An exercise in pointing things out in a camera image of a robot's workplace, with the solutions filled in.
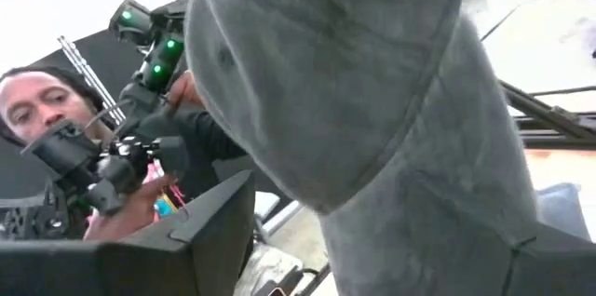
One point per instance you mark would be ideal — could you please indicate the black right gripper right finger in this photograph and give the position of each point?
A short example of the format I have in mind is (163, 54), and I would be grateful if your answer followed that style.
(559, 268)

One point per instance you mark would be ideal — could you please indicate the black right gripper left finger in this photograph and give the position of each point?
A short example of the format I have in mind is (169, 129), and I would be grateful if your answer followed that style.
(139, 268)

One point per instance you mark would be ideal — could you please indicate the dark grey baseball cap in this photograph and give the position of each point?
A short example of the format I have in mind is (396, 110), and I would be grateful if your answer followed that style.
(326, 100)

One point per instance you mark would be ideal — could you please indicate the person's hand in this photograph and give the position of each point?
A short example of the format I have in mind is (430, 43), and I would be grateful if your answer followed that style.
(184, 93)
(130, 214)

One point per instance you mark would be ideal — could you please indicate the person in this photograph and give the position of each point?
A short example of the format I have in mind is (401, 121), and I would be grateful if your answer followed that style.
(42, 100)

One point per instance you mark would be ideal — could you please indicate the black perforated bracket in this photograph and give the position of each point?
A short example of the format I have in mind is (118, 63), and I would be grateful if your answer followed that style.
(23, 221)

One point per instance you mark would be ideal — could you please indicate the black aluminium table frame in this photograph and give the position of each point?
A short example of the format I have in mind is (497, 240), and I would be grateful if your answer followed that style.
(549, 119)

